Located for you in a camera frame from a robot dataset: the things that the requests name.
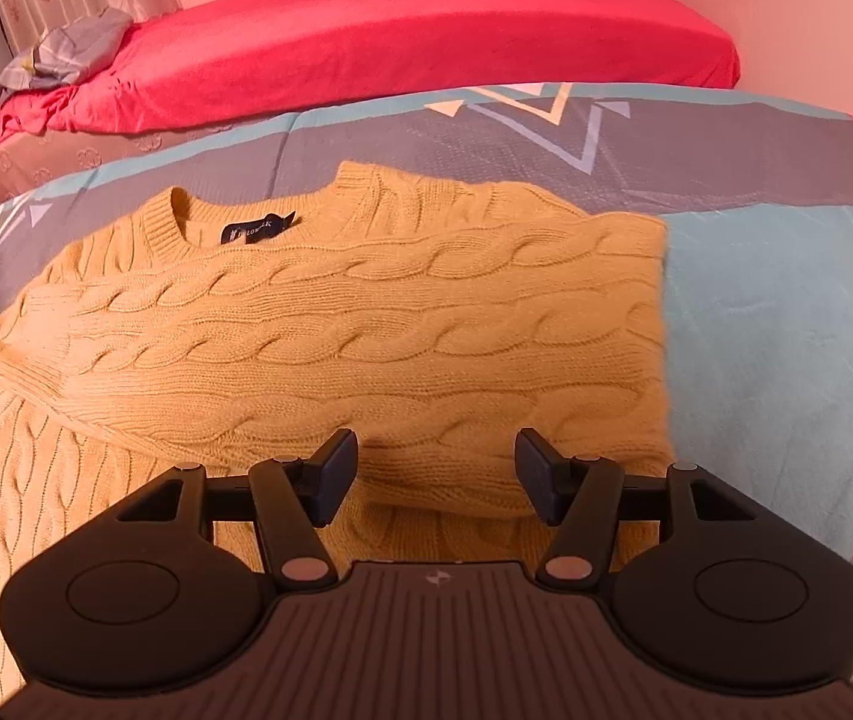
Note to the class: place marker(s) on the grey embossed mattress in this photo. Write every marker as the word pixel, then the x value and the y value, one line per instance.
pixel 27 161

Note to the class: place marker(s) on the yellow cable knit cardigan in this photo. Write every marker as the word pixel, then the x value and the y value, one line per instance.
pixel 434 319

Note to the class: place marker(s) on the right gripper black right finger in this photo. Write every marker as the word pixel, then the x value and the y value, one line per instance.
pixel 579 500

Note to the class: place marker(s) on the red bed sheet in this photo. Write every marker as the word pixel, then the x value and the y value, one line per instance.
pixel 234 59

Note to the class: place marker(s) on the crumpled blue grey cloth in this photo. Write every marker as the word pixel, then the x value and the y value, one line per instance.
pixel 67 55

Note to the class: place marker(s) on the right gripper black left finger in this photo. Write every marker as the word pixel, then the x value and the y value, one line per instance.
pixel 293 500

